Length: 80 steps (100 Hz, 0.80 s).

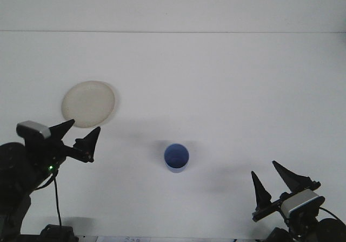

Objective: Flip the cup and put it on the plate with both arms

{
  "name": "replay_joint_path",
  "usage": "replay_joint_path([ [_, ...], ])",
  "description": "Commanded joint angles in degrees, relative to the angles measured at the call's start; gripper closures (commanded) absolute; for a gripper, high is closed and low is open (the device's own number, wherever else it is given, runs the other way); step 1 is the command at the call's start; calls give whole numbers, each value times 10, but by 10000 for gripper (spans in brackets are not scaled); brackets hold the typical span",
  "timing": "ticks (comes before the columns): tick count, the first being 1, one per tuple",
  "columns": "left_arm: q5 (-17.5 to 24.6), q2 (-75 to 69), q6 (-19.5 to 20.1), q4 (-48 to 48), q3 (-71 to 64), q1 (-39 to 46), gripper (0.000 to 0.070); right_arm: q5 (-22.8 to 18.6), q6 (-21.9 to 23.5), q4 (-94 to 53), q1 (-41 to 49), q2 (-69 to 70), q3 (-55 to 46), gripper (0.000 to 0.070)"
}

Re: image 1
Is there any pale blue cup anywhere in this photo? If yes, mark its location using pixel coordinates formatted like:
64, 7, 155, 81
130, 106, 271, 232
164, 143, 190, 174

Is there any pale round plate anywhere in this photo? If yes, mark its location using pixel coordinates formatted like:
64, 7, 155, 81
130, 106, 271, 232
61, 80, 118, 129

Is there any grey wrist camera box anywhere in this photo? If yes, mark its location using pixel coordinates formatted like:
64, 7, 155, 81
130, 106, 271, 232
16, 120, 52, 139
280, 189, 326, 219

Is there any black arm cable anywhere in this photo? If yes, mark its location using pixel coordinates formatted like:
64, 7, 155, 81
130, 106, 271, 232
34, 168, 63, 228
317, 206, 346, 225

